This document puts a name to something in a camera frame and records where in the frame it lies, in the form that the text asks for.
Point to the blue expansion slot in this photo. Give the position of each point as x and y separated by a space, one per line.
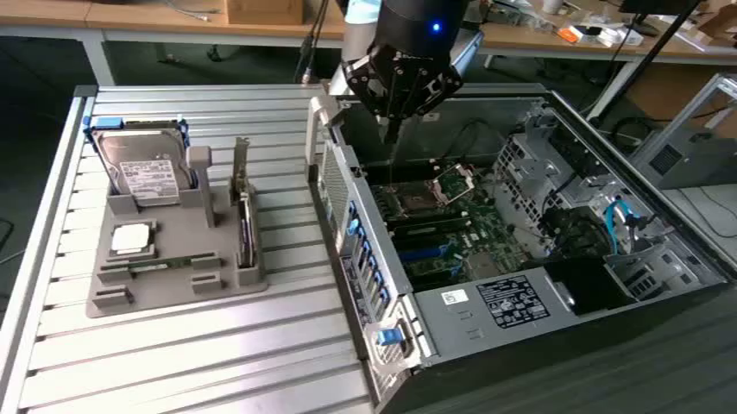
425 253

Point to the brown cardboard piece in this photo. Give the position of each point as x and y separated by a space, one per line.
719 21

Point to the white small box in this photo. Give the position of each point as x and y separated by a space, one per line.
622 38

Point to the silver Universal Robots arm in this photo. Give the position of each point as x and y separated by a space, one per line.
359 47

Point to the grey power supply unit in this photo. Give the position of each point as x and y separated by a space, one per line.
460 319

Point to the open black PC case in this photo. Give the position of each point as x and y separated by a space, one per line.
518 345

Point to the aluminium profile frame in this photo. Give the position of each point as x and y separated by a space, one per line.
707 99

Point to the black tripod pole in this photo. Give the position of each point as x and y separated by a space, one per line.
662 47

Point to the green Dell motherboard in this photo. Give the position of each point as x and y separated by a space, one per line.
483 233

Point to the grey parts rack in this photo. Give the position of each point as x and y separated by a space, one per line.
184 280

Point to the silver disk bay cage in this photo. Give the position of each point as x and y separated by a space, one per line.
530 172

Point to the black monitor with stand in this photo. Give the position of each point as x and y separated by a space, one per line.
638 17

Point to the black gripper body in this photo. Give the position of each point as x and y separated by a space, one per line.
416 26

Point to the silver chipset heatsink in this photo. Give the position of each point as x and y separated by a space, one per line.
483 265

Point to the blue case latch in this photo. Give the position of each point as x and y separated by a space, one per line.
388 337

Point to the thin metal locking lever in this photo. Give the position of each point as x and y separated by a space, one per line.
391 172

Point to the hard disk with blue bracket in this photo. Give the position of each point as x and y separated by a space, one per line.
146 168

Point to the CPU socket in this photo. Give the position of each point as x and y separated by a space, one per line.
411 200

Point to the metal socket cover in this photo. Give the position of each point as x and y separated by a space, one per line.
453 183

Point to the brown cardboard box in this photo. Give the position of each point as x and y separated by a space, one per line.
264 10

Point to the grey computer tower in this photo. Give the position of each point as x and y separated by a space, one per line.
690 159

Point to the silver CPU chip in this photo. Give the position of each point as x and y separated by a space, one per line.
130 239

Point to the black graphics card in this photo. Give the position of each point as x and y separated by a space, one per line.
245 215

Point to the white case sticker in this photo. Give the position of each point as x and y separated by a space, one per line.
429 117

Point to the white cup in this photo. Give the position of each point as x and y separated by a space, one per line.
554 5

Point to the green RAM stick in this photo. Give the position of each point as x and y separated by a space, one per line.
161 263

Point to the orange small box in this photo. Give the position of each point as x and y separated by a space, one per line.
575 33

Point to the wooden desk white frame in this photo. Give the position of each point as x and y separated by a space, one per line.
144 17
518 41

